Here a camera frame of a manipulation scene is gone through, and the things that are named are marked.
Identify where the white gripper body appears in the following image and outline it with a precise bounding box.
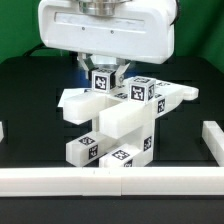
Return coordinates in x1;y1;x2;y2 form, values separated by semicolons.
38;0;176;64

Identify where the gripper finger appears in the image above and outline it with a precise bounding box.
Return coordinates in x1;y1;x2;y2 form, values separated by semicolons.
77;52;97;80
115;62;130;86

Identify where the white tagged cube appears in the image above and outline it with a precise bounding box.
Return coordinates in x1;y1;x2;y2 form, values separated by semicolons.
92;68;116;93
128;76;156;104

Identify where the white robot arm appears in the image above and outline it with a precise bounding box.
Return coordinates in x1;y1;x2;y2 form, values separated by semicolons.
38;0;178;73

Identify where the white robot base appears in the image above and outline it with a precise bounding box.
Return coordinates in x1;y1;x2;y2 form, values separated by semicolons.
91;55;130;67

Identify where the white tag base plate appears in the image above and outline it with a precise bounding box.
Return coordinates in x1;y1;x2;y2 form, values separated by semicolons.
58;88;90;108

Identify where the black cable with connector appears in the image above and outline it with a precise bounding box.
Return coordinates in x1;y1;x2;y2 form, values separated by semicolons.
21;43;46;58

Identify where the white left fence rail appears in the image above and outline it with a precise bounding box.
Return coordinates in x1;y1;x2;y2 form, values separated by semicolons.
0;121;4;142

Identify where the white fence rail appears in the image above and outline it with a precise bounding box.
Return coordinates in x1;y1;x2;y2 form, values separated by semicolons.
0;121;4;142
202;121;224;167
0;167;224;197

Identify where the white right fence rail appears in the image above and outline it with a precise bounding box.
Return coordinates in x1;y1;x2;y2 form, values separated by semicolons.
202;121;224;167

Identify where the white front fence rail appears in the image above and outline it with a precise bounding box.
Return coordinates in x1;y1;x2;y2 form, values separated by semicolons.
0;167;224;197

